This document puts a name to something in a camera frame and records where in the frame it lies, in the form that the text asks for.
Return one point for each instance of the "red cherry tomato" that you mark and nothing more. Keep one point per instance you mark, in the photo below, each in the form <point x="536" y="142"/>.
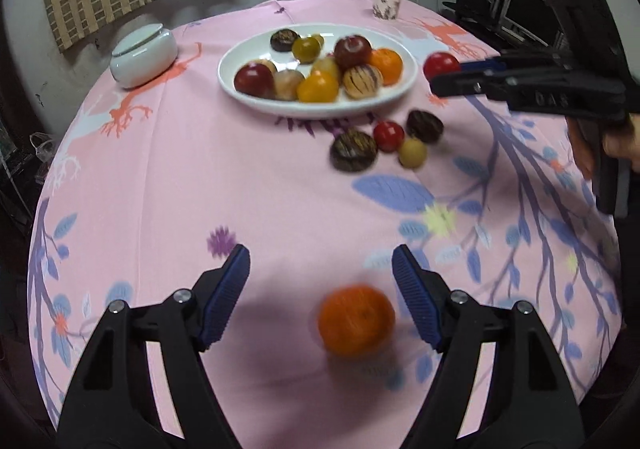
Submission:
<point x="440" y="63"/>
<point x="388" y="136"/>

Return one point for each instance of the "striped pepino melon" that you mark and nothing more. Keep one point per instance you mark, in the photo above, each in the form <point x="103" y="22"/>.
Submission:
<point x="363" y="82"/>

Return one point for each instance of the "pale ceramic lidded jar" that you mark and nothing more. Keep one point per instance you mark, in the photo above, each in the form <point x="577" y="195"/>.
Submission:
<point x="145" y="59"/>

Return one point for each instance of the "clear plastic bag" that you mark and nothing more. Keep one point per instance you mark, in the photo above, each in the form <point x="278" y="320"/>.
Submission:
<point x="44" y="146"/>

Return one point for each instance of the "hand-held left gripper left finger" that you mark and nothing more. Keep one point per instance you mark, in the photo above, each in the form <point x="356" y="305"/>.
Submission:
<point x="225" y="299"/>

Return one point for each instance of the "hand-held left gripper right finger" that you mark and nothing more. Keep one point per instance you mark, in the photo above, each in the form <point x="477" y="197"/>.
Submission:
<point x="417" y="299"/>

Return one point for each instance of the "white oval plate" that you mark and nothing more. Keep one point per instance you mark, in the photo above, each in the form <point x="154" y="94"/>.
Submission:
<point x="240" y="55"/>

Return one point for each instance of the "green orange tangerine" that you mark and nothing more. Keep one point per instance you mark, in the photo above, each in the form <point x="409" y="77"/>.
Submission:
<point x="306" y="50"/>

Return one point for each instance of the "dark red plum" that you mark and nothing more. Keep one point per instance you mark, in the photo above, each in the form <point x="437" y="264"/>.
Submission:
<point x="253" y="80"/>
<point x="352" y="53"/>

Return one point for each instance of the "pink printed tablecloth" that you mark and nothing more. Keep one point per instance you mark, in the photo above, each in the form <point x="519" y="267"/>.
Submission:
<point x="200" y="179"/>

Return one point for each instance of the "black hat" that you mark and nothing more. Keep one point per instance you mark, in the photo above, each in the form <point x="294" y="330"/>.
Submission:
<point x="470" y="4"/>

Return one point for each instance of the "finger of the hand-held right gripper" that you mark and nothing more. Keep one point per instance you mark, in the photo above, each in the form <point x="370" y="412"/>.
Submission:
<point x="465" y="84"/>
<point x="480" y="64"/>

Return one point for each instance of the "printed paper cup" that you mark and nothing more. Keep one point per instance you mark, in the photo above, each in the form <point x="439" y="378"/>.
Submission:
<point x="387" y="1"/>

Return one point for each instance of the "computer monitor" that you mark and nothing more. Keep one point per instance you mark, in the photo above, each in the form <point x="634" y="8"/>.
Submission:
<point x="530" y="14"/>

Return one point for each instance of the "blotchy yellow pepino melon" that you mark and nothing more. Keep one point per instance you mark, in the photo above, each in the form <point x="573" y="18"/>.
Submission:
<point x="267" y="63"/>

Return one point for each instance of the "tan passion fruit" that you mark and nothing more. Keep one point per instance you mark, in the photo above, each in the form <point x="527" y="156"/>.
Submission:
<point x="289" y="85"/>

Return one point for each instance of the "orange yellow tomato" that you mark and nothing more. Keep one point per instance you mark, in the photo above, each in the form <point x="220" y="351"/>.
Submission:
<point x="317" y="88"/>

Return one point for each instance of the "mandarin orange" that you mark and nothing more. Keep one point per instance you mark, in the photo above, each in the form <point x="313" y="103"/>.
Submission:
<point x="387" y="66"/>
<point x="356" y="320"/>

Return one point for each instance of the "person's right hand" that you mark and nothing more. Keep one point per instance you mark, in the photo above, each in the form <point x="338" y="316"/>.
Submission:
<point x="622" y="139"/>

